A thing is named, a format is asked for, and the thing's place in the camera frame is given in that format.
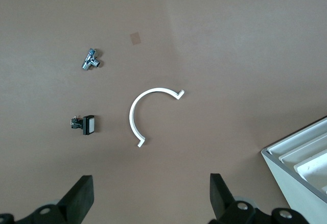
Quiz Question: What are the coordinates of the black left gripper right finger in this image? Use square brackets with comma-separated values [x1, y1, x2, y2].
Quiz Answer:
[209, 173, 310, 224]

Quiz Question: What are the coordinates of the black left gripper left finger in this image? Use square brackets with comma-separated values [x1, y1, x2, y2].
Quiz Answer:
[15, 175, 95, 224]

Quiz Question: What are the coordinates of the black rectangular push button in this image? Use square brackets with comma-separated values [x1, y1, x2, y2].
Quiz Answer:
[69, 115, 97, 136]

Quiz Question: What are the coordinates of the white plastic drawer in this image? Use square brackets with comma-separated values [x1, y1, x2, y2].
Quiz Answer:
[293, 152, 327, 194]
[279, 137, 327, 168]
[265, 121, 327, 158]

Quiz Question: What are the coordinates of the white semicircular plastic clamp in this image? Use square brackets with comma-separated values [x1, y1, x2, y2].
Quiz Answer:
[129, 87, 185, 148]

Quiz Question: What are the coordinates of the chrome metal tee fitting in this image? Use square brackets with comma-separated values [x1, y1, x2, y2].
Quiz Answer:
[81, 47, 102, 71]

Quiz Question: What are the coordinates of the brown tape patch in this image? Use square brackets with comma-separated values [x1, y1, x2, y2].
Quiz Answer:
[129, 32, 143, 46]

